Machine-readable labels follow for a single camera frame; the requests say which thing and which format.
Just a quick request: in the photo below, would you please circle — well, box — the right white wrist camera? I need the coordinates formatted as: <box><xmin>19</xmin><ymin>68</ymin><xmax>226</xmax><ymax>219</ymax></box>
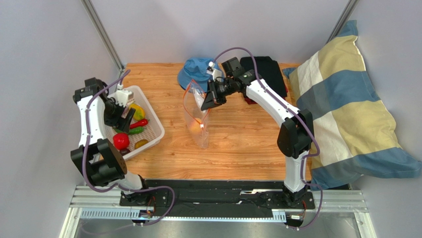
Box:
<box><xmin>207</xmin><ymin>61</ymin><xmax>223</xmax><ymax>82</ymax></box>

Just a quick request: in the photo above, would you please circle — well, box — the red tomato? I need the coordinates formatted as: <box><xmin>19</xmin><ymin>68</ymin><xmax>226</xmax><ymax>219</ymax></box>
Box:
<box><xmin>112</xmin><ymin>132</ymin><xmax>130</xmax><ymax>150</ymax></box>

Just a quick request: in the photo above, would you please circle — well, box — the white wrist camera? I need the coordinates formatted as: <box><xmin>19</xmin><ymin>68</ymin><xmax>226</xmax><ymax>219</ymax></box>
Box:
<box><xmin>207</xmin><ymin>61</ymin><xmax>223</xmax><ymax>82</ymax></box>
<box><xmin>113</xmin><ymin>84</ymin><xmax>134</xmax><ymax>107</ymax></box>

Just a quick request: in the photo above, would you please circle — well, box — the yellow green mango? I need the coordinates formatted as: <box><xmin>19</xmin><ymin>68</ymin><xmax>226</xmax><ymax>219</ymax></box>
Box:
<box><xmin>129</xmin><ymin>103</ymin><xmax>145</xmax><ymax>121</ymax></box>

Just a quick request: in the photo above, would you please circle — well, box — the right aluminium corner post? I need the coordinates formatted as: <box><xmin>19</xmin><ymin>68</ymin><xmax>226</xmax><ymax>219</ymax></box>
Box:
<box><xmin>326</xmin><ymin>0</ymin><xmax>360</xmax><ymax>43</ymax></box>

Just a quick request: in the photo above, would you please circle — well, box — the blue yellow checked pillow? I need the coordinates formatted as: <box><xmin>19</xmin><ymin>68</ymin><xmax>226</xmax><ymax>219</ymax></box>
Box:
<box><xmin>283</xmin><ymin>20</ymin><xmax>422</xmax><ymax>189</ymax></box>

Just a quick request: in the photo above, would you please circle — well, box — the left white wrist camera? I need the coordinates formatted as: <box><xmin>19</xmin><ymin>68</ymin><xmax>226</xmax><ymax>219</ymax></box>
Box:
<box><xmin>113</xmin><ymin>84</ymin><xmax>134</xmax><ymax>107</ymax></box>

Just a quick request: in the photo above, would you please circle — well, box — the yellow brown passion fruit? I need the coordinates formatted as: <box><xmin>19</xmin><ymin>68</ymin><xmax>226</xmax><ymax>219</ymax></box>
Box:
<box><xmin>134</xmin><ymin>139</ymin><xmax>149</xmax><ymax>149</ymax></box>

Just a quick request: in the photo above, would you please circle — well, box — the aluminium frame rail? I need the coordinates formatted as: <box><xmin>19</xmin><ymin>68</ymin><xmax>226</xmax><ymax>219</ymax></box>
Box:
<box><xmin>59</xmin><ymin>186</ymin><xmax>376</xmax><ymax>238</ymax></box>

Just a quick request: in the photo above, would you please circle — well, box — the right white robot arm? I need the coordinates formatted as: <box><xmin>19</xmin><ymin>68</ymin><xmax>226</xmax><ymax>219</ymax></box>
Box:
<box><xmin>201</xmin><ymin>58</ymin><xmax>314</xmax><ymax>204</ymax></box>

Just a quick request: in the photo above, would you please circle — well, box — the pink peach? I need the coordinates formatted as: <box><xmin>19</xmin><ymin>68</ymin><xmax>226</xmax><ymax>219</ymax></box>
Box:
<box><xmin>187</xmin><ymin>118</ymin><xmax>204</xmax><ymax>134</ymax></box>

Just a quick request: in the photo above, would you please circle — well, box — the aluminium corner post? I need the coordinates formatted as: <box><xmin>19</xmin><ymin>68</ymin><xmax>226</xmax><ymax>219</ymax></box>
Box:
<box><xmin>326</xmin><ymin>0</ymin><xmax>360</xmax><ymax>43</ymax></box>
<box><xmin>81</xmin><ymin>0</ymin><xmax>125</xmax><ymax>76</ymax></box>

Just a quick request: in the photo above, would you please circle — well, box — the black folded cloth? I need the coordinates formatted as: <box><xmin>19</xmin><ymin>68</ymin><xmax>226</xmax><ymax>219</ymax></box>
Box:
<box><xmin>240</xmin><ymin>56</ymin><xmax>288</xmax><ymax>105</ymax></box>

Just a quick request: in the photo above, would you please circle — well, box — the white plastic basket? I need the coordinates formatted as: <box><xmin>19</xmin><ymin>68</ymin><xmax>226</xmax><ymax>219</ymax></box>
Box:
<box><xmin>89</xmin><ymin>86</ymin><xmax>164</xmax><ymax>161</ymax></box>

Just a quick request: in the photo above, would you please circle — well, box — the red chili pepper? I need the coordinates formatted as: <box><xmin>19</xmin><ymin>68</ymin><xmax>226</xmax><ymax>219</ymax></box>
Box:
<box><xmin>130</xmin><ymin>119</ymin><xmax>149</xmax><ymax>129</ymax></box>

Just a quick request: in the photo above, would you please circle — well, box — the left aluminium corner post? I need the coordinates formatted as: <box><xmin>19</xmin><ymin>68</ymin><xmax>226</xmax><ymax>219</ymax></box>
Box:
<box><xmin>81</xmin><ymin>0</ymin><xmax>125</xmax><ymax>76</ymax></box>

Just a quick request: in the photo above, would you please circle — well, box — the blue bucket hat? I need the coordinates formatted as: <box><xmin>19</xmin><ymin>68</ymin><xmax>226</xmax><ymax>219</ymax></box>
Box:
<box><xmin>177</xmin><ymin>57</ymin><xmax>213</xmax><ymax>92</ymax></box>

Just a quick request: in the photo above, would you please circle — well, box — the green chili pepper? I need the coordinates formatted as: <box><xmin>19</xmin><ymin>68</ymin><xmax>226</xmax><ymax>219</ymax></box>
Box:
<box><xmin>113</xmin><ymin>126</ymin><xmax>144</xmax><ymax>135</ymax></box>

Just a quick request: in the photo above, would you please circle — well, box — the clear orange-zip bag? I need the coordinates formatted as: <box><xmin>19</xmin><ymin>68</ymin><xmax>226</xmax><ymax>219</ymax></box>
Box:
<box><xmin>182</xmin><ymin>79</ymin><xmax>210</xmax><ymax>149</ymax></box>

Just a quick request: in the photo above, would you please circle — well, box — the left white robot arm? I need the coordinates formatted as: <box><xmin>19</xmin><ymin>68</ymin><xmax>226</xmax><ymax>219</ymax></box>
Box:
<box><xmin>70</xmin><ymin>77</ymin><xmax>146</xmax><ymax>194</ymax></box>

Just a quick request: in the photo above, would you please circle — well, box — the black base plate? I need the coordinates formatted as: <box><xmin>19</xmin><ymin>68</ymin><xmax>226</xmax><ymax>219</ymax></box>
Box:
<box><xmin>119</xmin><ymin>179</ymin><xmax>317</xmax><ymax>219</ymax></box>

